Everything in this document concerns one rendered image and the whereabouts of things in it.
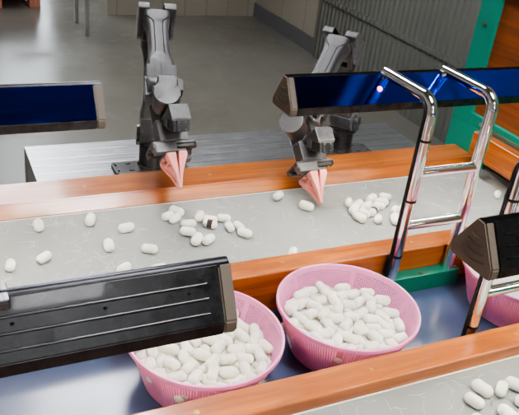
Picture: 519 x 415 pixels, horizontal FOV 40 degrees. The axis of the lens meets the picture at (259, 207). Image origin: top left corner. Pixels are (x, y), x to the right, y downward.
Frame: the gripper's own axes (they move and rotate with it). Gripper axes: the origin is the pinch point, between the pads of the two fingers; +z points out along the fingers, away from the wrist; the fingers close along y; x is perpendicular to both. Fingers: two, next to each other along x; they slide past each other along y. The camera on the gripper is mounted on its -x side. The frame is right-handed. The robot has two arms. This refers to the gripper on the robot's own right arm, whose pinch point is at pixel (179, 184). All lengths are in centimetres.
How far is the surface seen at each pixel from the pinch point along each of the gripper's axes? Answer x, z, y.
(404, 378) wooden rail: -35, 51, 18
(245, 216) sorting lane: 3.6, 7.7, 15.2
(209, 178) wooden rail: 11.3, -5.4, 11.9
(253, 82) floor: 244, -165, 155
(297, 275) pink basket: -15.6, 27.4, 13.9
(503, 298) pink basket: -27, 41, 51
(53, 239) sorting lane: 3.9, 7.6, -27.5
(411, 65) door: 175, -134, 229
